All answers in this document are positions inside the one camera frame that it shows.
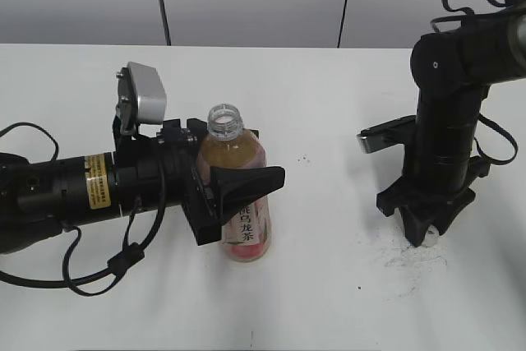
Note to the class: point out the grey bottle cap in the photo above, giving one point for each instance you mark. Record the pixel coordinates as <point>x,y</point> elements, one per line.
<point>431,237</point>

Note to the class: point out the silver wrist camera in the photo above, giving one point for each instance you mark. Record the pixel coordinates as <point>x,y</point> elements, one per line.
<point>141,98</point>
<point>394,132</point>

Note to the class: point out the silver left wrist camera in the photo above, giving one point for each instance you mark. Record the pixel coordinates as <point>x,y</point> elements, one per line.
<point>141,98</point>

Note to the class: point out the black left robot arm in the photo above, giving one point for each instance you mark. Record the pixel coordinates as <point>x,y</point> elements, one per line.
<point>38,201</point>

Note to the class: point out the peach oolong tea bottle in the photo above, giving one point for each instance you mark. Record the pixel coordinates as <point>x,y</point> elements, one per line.
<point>228,144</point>

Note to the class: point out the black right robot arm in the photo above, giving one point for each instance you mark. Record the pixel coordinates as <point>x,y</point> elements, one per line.
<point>454,71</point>

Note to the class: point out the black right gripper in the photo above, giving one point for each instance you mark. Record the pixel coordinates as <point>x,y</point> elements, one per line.
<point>414,202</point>

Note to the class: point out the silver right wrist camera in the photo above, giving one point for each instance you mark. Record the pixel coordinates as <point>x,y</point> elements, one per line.
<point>394,132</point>

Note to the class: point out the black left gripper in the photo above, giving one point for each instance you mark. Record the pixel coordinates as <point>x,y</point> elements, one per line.
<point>180,183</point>

